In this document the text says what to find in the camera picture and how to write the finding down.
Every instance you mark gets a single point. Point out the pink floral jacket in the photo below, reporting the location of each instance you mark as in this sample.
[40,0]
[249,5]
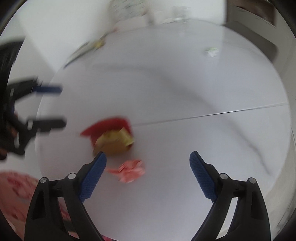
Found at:
[17,190]

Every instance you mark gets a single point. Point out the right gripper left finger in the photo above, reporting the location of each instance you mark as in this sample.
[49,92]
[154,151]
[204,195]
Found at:
[44,219]

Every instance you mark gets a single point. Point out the yellow binder clip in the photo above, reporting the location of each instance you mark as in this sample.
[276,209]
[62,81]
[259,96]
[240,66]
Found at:
[100,43]

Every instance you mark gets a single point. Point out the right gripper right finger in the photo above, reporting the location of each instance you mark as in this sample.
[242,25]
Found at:
[250,220]

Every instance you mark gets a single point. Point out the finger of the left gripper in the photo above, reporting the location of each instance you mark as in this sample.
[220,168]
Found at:
[47,89]
[35,126]

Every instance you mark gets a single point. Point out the round white wall clock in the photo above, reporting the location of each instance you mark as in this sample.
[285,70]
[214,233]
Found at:
[126,9]

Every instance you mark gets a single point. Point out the pink paper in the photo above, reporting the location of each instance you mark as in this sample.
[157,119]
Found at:
[129,171]

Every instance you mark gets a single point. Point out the green white wrapper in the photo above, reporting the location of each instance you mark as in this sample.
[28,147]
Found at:
[211,52]

